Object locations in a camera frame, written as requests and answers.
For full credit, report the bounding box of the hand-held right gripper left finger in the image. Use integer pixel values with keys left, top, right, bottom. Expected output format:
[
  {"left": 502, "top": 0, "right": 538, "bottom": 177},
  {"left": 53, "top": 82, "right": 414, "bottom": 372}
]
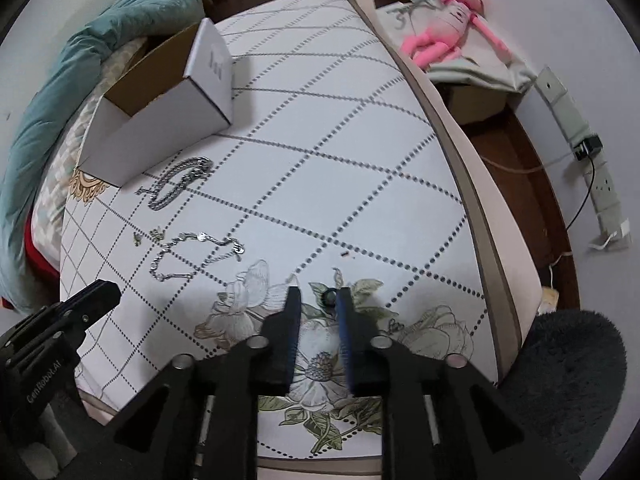
[{"left": 65, "top": 285, "right": 303, "bottom": 480}]

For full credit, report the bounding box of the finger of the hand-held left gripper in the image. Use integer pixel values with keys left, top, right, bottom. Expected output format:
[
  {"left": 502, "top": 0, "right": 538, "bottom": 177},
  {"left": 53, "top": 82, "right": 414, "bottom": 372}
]
[
  {"left": 59, "top": 280, "right": 122, "bottom": 317},
  {"left": 47, "top": 305, "right": 103, "bottom": 343}
]

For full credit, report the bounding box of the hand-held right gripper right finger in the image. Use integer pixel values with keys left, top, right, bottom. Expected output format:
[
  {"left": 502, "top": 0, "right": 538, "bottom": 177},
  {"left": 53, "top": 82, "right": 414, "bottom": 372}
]
[{"left": 335, "top": 287, "right": 582, "bottom": 480}]

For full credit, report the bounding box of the thin silver pendant necklace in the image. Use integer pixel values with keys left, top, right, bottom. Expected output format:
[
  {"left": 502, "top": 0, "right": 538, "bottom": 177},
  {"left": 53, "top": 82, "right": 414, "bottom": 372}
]
[{"left": 150, "top": 231, "right": 246, "bottom": 284}]

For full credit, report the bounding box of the thick silver chain necklace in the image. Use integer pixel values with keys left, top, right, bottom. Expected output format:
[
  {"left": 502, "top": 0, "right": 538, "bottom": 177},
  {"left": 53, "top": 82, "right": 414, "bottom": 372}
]
[{"left": 137, "top": 156, "right": 215, "bottom": 212}]

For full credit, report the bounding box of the white cardboard box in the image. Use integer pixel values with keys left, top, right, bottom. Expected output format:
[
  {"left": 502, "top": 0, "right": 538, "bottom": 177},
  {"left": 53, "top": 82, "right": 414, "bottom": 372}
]
[{"left": 79, "top": 17, "right": 235, "bottom": 190}]

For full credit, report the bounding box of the red cloth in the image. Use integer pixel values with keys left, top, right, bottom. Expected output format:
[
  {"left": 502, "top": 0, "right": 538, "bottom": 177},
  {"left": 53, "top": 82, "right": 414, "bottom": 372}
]
[{"left": 0, "top": 207, "right": 63, "bottom": 313}]

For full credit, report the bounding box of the patterned grey pillow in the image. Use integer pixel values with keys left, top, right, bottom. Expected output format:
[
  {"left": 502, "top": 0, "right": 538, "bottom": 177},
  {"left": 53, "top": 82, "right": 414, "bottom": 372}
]
[{"left": 30, "top": 35, "right": 151, "bottom": 263}]

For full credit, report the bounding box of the floral checked bed mattress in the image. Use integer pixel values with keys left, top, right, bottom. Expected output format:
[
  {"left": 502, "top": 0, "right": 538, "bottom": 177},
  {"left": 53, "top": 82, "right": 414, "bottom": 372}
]
[{"left": 59, "top": 0, "right": 544, "bottom": 476}]

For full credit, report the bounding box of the teal quilt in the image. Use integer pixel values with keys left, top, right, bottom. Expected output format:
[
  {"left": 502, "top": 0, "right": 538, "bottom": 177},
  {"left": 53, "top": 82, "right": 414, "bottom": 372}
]
[{"left": 0, "top": 0, "right": 204, "bottom": 312}]

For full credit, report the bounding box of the dark fluffy rug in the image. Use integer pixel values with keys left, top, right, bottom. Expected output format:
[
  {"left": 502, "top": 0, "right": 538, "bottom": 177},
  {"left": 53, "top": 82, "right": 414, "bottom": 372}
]
[{"left": 499, "top": 309, "right": 629, "bottom": 472}]

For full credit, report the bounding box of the brown cardboard box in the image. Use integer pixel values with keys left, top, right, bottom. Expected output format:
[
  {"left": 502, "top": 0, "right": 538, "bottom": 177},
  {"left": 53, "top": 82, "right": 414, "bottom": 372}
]
[{"left": 442, "top": 81, "right": 510, "bottom": 126}]

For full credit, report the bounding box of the grey cloth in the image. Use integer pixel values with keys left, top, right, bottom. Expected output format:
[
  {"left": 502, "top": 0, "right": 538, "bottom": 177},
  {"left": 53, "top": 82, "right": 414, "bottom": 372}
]
[{"left": 375, "top": 0, "right": 540, "bottom": 95}]

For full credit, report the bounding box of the black plug adapter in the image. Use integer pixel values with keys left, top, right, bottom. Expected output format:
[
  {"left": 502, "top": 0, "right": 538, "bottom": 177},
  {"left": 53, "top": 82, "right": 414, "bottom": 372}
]
[{"left": 573, "top": 134, "right": 604, "bottom": 162}]

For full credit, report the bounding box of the grey power strip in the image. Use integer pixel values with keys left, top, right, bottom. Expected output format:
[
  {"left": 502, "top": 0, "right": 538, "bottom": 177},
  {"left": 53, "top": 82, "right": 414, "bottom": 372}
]
[{"left": 535, "top": 65, "right": 634, "bottom": 249}]

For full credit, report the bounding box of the pink plush toy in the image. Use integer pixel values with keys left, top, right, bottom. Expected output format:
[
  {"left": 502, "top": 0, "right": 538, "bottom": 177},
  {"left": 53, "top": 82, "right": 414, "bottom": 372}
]
[{"left": 400, "top": 0, "right": 509, "bottom": 69}]

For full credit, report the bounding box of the beige charger with cable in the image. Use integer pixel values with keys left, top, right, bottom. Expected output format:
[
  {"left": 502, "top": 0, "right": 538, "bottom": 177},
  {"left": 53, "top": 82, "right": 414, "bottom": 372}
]
[{"left": 541, "top": 254, "right": 572, "bottom": 312}]

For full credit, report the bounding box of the white cable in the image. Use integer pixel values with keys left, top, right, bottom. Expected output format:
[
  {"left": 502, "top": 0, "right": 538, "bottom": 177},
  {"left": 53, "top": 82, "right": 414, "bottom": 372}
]
[{"left": 481, "top": 155, "right": 577, "bottom": 175}]

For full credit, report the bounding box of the black cable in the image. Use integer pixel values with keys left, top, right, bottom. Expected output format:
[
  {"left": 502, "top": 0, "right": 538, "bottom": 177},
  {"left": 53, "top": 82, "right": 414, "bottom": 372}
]
[{"left": 565, "top": 152, "right": 599, "bottom": 231}]

